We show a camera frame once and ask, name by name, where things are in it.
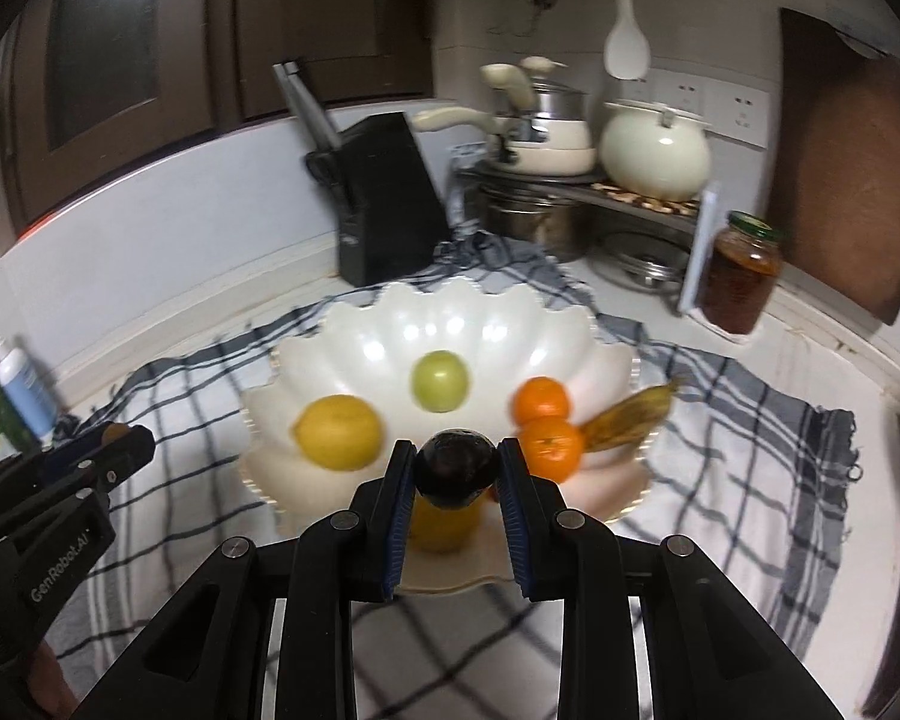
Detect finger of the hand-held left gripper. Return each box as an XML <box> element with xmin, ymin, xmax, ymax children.
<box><xmin>41</xmin><ymin>431</ymin><xmax>106</xmax><ymax>466</ymax></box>
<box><xmin>0</xmin><ymin>427</ymin><xmax>157</xmax><ymax>541</ymax></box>

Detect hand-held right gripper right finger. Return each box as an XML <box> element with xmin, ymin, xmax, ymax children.
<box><xmin>495</xmin><ymin>436</ymin><xmax>845</xmax><ymax>720</ymax></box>

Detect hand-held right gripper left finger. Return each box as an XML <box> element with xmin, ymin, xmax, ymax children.
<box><xmin>71</xmin><ymin>439</ymin><xmax>419</xmax><ymax>720</ymax></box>

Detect yellow mango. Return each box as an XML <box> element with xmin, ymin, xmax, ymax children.
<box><xmin>409</xmin><ymin>491</ymin><xmax>496</xmax><ymax>554</ymax></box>

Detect dark purple plum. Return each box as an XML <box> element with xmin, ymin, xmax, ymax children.
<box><xmin>414</xmin><ymin>429</ymin><xmax>499</xmax><ymax>511</ymax></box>

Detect large orange mandarin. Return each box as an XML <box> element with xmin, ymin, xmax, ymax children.
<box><xmin>520</xmin><ymin>417</ymin><xmax>586</xmax><ymax>482</ymax></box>

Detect yellow lemon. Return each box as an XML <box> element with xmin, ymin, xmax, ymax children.
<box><xmin>292</xmin><ymin>394</ymin><xmax>385</xmax><ymax>472</ymax></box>

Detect spotted ripe banana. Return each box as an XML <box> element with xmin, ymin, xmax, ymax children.
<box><xmin>577</xmin><ymin>375</ymin><xmax>687</xmax><ymax>455</ymax></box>

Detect white scalloped bowl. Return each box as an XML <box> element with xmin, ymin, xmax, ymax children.
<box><xmin>238</xmin><ymin>276</ymin><xmax>655</xmax><ymax>592</ymax></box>

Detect person's left forearm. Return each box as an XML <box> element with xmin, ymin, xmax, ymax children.
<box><xmin>19</xmin><ymin>641</ymin><xmax>76</xmax><ymax>720</ymax></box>

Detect white pump bottle blue label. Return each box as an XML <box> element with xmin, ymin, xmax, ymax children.
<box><xmin>0</xmin><ymin>337</ymin><xmax>57</xmax><ymax>440</ymax></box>

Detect small orange mandarin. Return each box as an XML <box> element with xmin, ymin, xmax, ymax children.
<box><xmin>511</xmin><ymin>377</ymin><xmax>572</xmax><ymax>425</ymax></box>

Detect green round fruit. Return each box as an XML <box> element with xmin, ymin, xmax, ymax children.
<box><xmin>409</xmin><ymin>350</ymin><xmax>471</xmax><ymax>413</ymax></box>

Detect grey checked cloth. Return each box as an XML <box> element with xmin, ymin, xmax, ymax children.
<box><xmin>41</xmin><ymin>232</ymin><xmax>867</xmax><ymax>720</ymax></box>

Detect large steel pot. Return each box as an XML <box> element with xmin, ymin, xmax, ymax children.
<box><xmin>480</xmin><ymin>191</ymin><xmax>590</xmax><ymax>262</ymax></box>

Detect metal kitchen rack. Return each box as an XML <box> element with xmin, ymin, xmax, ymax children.
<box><xmin>454</xmin><ymin>146</ymin><xmax>721</xmax><ymax>316</ymax></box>

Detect black knife block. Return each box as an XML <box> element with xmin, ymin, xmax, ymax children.
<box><xmin>335</xmin><ymin>112</ymin><xmax>451</xmax><ymax>287</ymax></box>

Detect glass jar brown contents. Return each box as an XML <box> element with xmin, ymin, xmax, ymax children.
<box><xmin>701</xmin><ymin>211</ymin><xmax>785</xmax><ymax>336</ymax></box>

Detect black kitchen scissors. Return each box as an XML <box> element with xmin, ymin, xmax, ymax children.
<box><xmin>305</xmin><ymin>148</ymin><xmax>346</xmax><ymax>203</ymax></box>

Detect cream saucepan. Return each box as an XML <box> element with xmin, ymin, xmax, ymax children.
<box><xmin>412</xmin><ymin>106</ymin><xmax>597</xmax><ymax>175</ymax></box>

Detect cream round pot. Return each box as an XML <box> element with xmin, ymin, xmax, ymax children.
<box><xmin>598</xmin><ymin>99</ymin><xmax>713</xmax><ymax>202</ymax></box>

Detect dark wooden cutting board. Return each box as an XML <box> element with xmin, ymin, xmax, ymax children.
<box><xmin>763</xmin><ymin>7</ymin><xmax>900</xmax><ymax>327</ymax></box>

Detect white rice spoon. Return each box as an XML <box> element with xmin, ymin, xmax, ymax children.
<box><xmin>604</xmin><ymin>0</ymin><xmax>652</xmax><ymax>81</ymax></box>

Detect steel handled knife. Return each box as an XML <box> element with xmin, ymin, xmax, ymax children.
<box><xmin>272</xmin><ymin>58</ymin><xmax>342</xmax><ymax>155</ymax></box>

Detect steel pot with cream handles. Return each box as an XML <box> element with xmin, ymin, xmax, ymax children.
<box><xmin>480</xmin><ymin>56</ymin><xmax>593</xmax><ymax>147</ymax></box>

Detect dark wooden window frame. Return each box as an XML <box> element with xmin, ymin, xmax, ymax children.
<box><xmin>0</xmin><ymin>0</ymin><xmax>436</xmax><ymax>241</ymax></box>

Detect white wall outlet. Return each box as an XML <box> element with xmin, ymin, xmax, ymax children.
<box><xmin>709</xmin><ymin>86</ymin><xmax>773</xmax><ymax>147</ymax></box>
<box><xmin>649</xmin><ymin>71</ymin><xmax>710</xmax><ymax>128</ymax></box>

